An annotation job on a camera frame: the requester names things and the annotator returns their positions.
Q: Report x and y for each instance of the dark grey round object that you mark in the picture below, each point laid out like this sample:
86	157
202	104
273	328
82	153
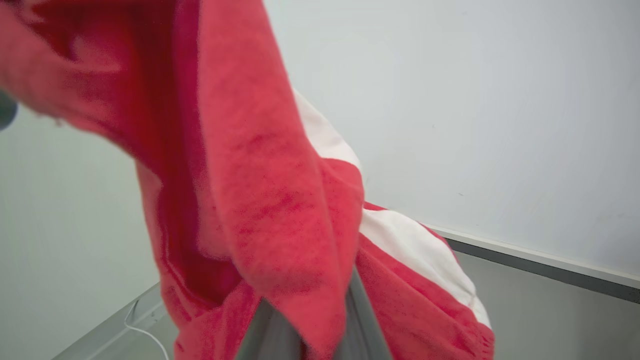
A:
6	110

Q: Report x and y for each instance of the red and white towel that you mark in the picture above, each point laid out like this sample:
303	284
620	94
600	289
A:
260	190

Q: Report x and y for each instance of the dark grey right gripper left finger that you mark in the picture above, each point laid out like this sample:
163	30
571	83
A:
270	335

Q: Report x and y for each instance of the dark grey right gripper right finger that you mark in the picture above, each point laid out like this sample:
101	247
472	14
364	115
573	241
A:
361	325

